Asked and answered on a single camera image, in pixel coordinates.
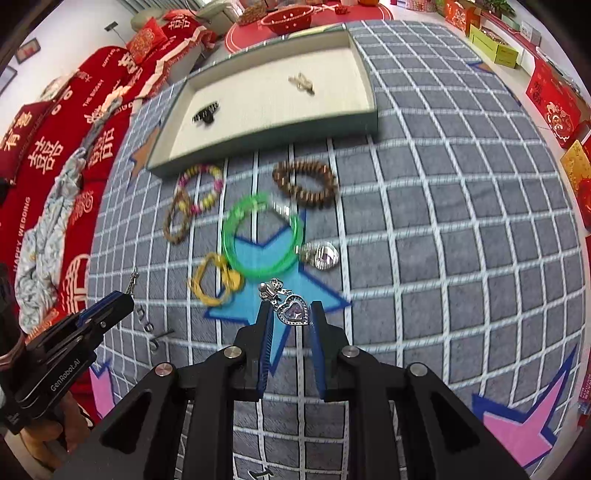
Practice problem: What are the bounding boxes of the green translucent bangle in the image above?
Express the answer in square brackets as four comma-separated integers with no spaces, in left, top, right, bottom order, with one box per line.
[222,193,305,274]

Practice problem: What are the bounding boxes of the brown wooden bead bracelet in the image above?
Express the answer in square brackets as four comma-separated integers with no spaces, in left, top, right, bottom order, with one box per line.
[271,160,341,209]

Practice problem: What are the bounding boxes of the tan braided hair tie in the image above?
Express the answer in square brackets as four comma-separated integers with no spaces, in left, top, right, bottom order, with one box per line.
[288,73,317,96]

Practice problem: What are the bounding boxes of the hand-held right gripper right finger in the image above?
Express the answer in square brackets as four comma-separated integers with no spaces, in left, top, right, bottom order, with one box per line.
[310,300,532,480]

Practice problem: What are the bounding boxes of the wall picture frame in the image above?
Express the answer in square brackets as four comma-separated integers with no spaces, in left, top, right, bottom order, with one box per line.
[16,39,40,64]

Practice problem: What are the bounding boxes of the red patterned cushion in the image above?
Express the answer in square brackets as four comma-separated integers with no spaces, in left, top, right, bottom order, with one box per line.
[124,18,168,61]

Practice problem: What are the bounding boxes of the yellow green gift box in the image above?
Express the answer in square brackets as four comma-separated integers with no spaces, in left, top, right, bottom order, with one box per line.
[470,25,520,68]

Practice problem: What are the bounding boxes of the silver heart pendant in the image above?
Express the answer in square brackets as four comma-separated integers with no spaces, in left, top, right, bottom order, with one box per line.
[259,278,309,328]

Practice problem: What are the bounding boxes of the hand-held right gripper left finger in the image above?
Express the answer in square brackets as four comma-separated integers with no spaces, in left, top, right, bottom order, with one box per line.
[60,300,275,480]

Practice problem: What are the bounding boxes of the grey braided cloth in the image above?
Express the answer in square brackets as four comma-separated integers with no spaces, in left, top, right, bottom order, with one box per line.
[14,85,133,326]

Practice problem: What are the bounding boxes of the gold packet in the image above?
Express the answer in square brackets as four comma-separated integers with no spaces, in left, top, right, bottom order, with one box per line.
[560,138,591,186]

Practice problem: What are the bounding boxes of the black hair claw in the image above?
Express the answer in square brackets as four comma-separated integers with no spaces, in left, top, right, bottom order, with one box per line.
[191,102,221,126]

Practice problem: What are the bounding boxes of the beige lined jewelry tray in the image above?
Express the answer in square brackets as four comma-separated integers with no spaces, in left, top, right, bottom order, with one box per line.
[147,25,379,178]

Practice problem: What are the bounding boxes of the pink yellow spiral bracelet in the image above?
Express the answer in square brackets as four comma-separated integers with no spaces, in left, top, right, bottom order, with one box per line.
[178,165,225,216]

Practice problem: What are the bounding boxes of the person's left hand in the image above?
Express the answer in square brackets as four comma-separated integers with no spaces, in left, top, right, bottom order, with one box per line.
[21,394,94,468]

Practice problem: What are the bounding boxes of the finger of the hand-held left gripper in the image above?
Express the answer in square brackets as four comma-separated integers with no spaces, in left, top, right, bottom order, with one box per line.
[78,292,136,329]
[25,320,103,360]

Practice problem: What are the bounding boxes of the red colander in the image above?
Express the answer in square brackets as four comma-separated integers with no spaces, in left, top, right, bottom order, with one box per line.
[261,10,313,36]

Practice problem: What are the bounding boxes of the gold spiral hair tie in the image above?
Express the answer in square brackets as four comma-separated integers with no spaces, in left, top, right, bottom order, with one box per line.
[164,189,193,244]

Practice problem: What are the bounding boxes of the yellow cord hair tie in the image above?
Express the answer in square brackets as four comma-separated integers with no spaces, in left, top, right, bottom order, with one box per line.
[188,252,245,306]

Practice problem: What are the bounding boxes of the large red gift box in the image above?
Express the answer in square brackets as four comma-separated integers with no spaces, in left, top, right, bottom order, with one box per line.
[526,60,590,148]

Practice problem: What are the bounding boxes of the grey grid star tablecloth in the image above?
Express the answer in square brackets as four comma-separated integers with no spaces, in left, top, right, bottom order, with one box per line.
[88,21,583,480]

